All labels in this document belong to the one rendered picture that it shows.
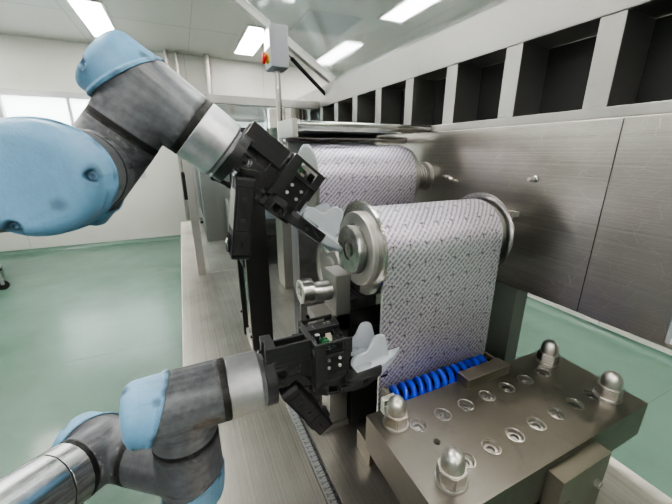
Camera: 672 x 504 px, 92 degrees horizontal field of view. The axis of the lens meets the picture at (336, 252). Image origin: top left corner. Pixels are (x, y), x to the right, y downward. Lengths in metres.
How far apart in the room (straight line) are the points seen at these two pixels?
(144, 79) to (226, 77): 5.68
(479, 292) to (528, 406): 0.18
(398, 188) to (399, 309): 0.32
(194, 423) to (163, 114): 0.34
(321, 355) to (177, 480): 0.21
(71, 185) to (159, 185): 5.69
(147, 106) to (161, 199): 5.58
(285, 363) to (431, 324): 0.25
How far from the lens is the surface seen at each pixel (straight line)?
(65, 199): 0.27
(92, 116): 0.42
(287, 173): 0.43
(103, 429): 0.56
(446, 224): 0.53
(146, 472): 0.52
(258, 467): 0.65
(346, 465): 0.64
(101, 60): 0.42
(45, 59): 6.21
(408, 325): 0.53
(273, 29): 1.02
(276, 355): 0.43
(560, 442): 0.57
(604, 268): 0.64
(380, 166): 0.71
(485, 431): 0.54
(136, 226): 6.08
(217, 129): 0.41
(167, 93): 0.41
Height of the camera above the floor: 1.39
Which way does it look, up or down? 17 degrees down
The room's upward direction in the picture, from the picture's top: straight up
